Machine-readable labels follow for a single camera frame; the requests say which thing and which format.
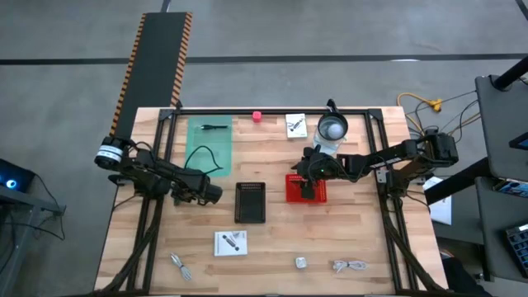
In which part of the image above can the dark grey desk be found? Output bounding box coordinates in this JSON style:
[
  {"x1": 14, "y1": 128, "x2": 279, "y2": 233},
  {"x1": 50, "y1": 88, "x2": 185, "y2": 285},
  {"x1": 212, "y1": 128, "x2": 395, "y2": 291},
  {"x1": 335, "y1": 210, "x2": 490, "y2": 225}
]
[
  {"x1": 474, "y1": 73, "x2": 528, "y2": 182},
  {"x1": 474, "y1": 176, "x2": 528, "y2": 284}
]

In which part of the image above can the black computer with blue light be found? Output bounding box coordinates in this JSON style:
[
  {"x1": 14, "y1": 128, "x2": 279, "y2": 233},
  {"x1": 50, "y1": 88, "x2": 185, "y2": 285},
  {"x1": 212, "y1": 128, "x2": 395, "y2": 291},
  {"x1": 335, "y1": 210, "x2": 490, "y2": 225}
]
[{"x1": 0, "y1": 158, "x2": 36, "y2": 193}]

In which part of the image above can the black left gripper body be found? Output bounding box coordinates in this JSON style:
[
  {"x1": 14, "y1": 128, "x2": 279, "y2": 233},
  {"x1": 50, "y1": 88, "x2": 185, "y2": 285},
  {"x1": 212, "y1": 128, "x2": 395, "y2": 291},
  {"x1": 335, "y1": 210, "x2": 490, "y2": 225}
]
[{"x1": 172, "y1": 172, "x2": 210, "y2": 207}]

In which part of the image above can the grey metal stand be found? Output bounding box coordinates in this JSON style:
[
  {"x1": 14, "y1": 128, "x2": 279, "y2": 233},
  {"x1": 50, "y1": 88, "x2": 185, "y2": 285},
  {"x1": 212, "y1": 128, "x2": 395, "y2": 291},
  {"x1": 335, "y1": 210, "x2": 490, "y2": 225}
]
[{"x1": 0, "y1": 185, "x2": 67, "y2": 297}]

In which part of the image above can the black orange-striped floor mat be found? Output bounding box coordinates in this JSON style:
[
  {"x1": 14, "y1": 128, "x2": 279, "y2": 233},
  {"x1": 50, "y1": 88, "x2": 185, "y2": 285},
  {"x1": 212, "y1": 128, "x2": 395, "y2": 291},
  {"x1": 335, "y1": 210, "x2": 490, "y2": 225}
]
[{"x1": 109, "y1": 12, "x2": 194, "y2": 144}]

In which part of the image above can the white green acer box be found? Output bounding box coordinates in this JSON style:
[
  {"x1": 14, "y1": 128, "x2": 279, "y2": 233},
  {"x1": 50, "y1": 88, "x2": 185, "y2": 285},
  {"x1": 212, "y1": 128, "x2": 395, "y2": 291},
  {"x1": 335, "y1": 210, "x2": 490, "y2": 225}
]
[
  {"x1": 285, "y1": 113, "x2": 309, "y2": 139},
  {"x1": 213, "y1": 229, "x2": 249, "y2": 257}
]

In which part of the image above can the black keyboard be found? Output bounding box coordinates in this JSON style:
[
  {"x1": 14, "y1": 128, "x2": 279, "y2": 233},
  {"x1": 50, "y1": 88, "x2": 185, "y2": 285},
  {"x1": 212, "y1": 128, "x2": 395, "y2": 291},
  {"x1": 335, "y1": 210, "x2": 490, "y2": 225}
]
[{"x1": 505, "y1": 222, "x2": 528, "y2": 278}]

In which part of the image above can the black pole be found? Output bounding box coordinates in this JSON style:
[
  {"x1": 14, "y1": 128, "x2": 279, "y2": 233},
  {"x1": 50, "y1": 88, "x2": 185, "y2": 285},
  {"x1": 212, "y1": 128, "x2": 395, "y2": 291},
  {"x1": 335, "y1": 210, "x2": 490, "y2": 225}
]
[{"x1": 493, "y1": 55, "x2": 528, "y2": 91}]

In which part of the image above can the translucent teal plastic bin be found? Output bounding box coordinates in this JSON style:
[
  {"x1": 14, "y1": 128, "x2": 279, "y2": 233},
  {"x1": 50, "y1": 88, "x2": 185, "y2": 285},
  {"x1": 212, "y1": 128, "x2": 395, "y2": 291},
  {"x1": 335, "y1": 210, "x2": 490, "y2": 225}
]
[{"x1": 186, "y1": 115, "x2": 233, "y2": 178}]

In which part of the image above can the red slotted plastic basket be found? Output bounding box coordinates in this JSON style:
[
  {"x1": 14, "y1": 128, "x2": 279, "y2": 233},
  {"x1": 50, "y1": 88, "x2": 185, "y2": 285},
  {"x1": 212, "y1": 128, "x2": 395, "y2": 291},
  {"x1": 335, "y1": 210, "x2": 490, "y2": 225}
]
[{"x1": 285, "y1": 172, "x2": 328, "y2": 205}]

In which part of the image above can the white paper sheet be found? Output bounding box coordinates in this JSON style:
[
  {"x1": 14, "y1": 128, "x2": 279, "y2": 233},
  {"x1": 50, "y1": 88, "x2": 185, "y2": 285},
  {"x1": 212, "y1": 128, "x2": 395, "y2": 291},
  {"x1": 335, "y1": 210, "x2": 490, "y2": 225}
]
[{"x1": 422, "y1": 176, "x2": 453, "y2": 226}]

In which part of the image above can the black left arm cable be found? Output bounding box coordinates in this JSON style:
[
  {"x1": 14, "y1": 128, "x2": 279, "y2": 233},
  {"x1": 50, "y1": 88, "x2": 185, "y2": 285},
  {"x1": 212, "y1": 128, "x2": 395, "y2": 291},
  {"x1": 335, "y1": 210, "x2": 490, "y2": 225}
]
[{"x1": 183, "y1": 144, "x2": 224, "y2": 177}]

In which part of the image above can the pale pitcher with black rim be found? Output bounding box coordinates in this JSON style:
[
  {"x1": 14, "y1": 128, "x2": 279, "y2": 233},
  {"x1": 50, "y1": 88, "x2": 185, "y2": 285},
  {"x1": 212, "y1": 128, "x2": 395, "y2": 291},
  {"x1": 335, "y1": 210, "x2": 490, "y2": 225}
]
[{"x1": 312, "y1": 98, "x2": 350, "y2": 157}]

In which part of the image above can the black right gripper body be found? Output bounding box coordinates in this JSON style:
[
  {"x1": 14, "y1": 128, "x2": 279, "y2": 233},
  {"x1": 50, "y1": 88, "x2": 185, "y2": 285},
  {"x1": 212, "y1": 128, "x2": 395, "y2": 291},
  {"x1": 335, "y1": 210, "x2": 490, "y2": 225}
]
[{"x1": 300, "y1": 146, "x2": 340, "y2": 201}]

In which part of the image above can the yellow floor cable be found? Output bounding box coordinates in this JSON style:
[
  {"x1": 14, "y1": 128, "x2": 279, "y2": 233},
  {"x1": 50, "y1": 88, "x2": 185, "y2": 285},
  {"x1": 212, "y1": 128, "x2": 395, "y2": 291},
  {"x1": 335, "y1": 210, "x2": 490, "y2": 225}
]
[{"x1": 396, "y1": 92, "x2": 444, "y2": 135}]

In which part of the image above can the black slotted plastic basket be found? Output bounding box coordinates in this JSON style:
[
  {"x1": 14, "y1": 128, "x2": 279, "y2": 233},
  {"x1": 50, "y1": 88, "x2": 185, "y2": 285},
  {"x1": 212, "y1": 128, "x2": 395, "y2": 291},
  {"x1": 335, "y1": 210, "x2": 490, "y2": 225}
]
[{"x1": 233, "y1": 181, "x2": 267, "y2": 224}]

